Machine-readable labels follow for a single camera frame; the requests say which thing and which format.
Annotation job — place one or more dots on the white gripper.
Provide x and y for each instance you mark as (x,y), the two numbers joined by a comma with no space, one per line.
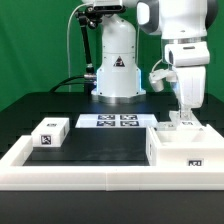
(188,62)

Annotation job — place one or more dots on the white cabinet door panel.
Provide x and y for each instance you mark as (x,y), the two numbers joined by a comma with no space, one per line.
(185,124)
(165,126)

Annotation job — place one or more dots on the white cabinet body box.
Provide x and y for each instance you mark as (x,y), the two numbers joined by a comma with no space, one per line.
(202,146)

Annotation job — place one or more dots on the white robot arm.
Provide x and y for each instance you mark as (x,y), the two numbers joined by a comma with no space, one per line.
(182,26)

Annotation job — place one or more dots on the white cabinet top block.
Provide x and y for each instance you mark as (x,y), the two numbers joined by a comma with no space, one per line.
(50,132)

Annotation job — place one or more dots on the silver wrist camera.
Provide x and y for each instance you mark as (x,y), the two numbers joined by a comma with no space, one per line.
(156,78)

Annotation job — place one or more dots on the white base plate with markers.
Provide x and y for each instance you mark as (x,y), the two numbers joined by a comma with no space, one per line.
(116,121)

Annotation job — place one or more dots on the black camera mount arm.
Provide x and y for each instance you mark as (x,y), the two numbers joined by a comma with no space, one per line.
(87,36)

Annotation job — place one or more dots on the white U-shaped fence frame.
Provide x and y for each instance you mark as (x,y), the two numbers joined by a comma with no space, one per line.
(16,175)

